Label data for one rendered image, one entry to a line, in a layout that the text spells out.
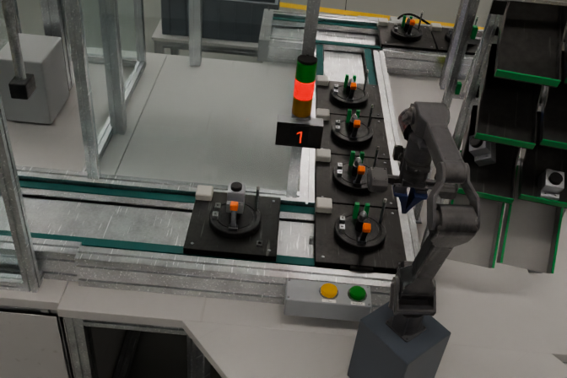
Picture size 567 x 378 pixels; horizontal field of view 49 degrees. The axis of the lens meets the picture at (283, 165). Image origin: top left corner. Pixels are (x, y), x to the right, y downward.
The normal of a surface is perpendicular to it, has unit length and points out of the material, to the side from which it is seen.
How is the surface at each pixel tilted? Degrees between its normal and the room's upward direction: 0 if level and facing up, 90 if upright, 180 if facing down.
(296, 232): 0
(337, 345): 0
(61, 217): 0
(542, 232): 45
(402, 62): 90
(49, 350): 90
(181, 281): 90
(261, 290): 90
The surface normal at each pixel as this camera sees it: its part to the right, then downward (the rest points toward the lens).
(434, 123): 0.09, -0.69
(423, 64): -0.04, 0.59
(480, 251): -0.10, -0.17
